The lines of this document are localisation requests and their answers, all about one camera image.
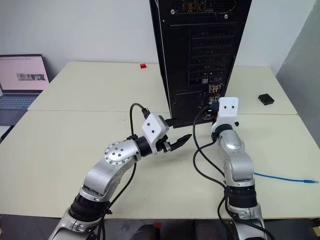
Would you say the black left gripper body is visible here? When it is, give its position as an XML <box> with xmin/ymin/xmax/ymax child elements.
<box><xmin>155</xmin><ymin>134</ymin><xmax>176</xmax><ymax>153</ymax></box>

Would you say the blue ethernet cable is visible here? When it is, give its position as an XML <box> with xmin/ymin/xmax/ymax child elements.
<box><xmin>210</xmin><ymin>99</ymin><xmax>320</xmax><ymax>185</ymax></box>

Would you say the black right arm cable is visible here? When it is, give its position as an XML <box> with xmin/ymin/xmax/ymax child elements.
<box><xmin>192</xmin><ymin>105</ymin><xmax>276</xmax><ymax>240</ymax></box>

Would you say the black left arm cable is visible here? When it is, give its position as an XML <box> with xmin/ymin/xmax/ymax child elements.
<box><xmin>97</xmin><ymin>102</ymin><xmax>152</xmax><ymax>240</ymax></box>

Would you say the black computer tower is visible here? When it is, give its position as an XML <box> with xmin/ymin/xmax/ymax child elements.
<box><xmin>149</xmin><ymin>0</ymin><xmax>253</xmax><ymax>129</ymax></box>

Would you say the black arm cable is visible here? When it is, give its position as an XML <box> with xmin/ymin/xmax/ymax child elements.
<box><xmin>97</xmin><ymin>102</ymin><xmax>152</xmax><ymax>240</ymax></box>
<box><xmin>192</xmin><ymin>105</ymin><xmax>276</xmax><ymax>240</ymax></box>

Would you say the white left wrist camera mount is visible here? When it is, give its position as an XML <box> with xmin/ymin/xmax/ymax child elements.
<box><xmin>140</xmin><ymin>113</ymin><xmax>171</xmax><ymax>158</ymax></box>

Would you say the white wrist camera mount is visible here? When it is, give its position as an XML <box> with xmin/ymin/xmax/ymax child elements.
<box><xmin>140</xmin><ymin>113</ymin><xmax>171</xmax><ymax>158</ymax></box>
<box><xmin>212</xmin><ymin>96</ymin><xmax>240</xmax><ymax>129</ymax></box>

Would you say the open laptop with pink screen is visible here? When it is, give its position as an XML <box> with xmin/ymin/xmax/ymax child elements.
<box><xmin>0</xmin><ymin>53</ymin><xmax>51</xmax><ymax>111</ymax></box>

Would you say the grey partition panel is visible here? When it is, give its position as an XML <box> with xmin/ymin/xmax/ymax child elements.
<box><xmin>275</xmin><ymin>21</ymin><xmax>320</xmax><ymax>116</ymax></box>

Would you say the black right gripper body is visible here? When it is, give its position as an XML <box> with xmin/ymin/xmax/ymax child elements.
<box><xmin>206</xmin><ymin>103</ymin><xmax>221</xmax><ymax>119</ymax></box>

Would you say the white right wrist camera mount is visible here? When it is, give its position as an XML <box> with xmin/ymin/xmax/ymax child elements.
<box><xmin>212</xmin><ymin>96</ymin><xmax>240</xmax><ymax>129</ymax></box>

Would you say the small black adapter box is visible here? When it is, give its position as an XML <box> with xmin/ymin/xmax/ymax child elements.
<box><xmin>258</xmin><ymin>93</ymin><xmax>276</xmax><ymax>106</ymax></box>

